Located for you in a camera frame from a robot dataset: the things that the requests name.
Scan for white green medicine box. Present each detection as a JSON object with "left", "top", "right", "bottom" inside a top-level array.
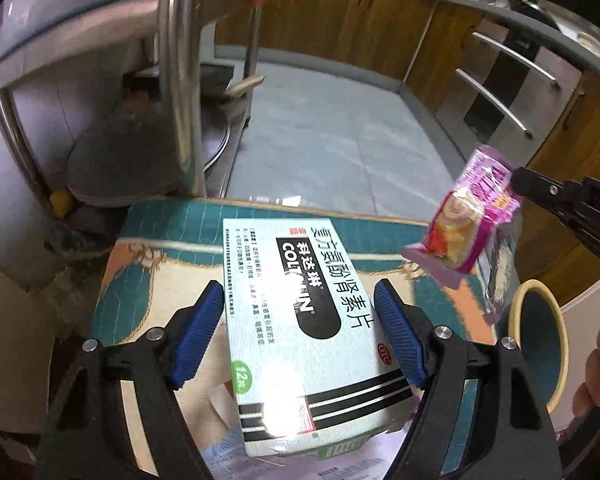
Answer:
[{"left": 223, "top": 219, "right": 415, "bottom": 458}]

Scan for pink snack wrapper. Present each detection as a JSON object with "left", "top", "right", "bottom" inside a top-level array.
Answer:
[{"left": 401, "top": 144, "right": 521, "bottom": 324}]

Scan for teal yellow-rimmed trash bin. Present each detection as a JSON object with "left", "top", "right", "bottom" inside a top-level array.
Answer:
[{"left": 506, "top": 280, "right": 569, "bottom": 413}]

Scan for wooden kitchen cabinets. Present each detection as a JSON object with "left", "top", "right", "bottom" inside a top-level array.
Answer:
[{"left": 214, "top": 0, "right": 600, "bottom": 306}]

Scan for teal orange floor mat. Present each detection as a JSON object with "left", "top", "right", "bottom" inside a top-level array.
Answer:
[{"left": 90, "top": 196, "right": 522, "bottom": 480}]

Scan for stainless steel built-in oven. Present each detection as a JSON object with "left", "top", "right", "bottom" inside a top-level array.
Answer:
[{"left": 436, "top": 18, "right": 581, "bottom": 167}]

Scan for stainless steel shelf rack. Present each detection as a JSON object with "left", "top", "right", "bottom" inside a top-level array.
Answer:
[{"left": 0, "top": 0, "right": 261, "bottom": 207}]

